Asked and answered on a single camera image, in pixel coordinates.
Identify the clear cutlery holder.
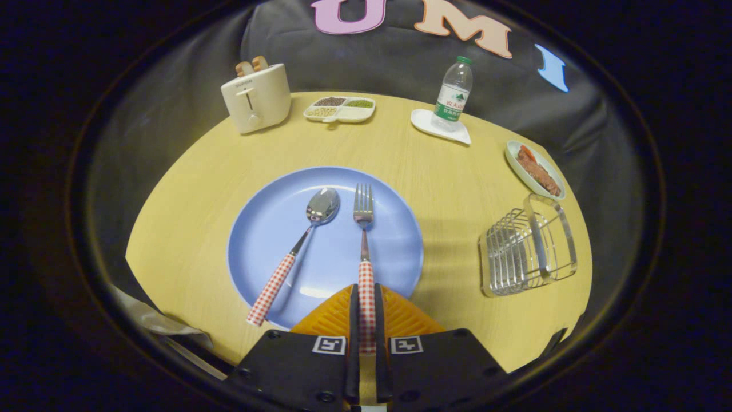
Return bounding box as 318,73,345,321
478,193,578,298

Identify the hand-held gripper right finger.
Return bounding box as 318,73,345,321
375,284,507,412

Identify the white divided dish with beans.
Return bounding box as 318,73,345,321
303,96,377,128

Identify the fork with red checked handle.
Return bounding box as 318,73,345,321
353,183,378,352

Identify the clear water bottle green cap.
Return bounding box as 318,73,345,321
431,56,474,133

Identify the cream toaster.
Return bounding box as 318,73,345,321
221,63,292,135

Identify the blue round plate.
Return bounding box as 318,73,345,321
227,166,425,331

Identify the spoon with red checked handle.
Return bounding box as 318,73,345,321
247,187,341,327

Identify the white square coaster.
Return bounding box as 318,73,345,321
411,109,472,145

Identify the black backdrop cloth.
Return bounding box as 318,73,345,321
86,0,647,321

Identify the brown meat slice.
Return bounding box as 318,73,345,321
516,146,562,197

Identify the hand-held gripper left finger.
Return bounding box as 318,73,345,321
226,284,360,412

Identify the pale green plate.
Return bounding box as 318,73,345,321
505,140,567,201

